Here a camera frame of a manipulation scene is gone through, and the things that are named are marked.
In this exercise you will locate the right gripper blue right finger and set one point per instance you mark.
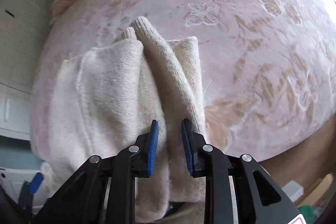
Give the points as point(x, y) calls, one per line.
point(188, 145)

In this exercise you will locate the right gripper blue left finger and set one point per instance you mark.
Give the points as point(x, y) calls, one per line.
point(151, 147)

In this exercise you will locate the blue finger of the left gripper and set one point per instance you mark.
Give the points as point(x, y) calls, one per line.
point(35, 183)

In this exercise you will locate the white wardrobe doors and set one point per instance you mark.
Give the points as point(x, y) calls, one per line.
point(25, 25)

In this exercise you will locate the cream sweater with black hearts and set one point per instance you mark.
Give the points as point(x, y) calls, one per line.
point(105, 98)

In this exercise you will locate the pink floral bed blanket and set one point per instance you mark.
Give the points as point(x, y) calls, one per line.
point(267, 66)

